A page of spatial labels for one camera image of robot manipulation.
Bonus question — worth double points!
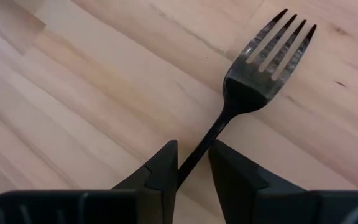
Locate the glossy black fork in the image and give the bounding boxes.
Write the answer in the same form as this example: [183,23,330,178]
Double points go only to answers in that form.
[176,8,318,189]

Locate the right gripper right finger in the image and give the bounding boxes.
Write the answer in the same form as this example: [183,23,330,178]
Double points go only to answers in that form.
[208,139,358,224]

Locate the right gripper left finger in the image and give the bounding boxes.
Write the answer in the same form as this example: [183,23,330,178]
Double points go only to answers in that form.
[0,139,179,224]

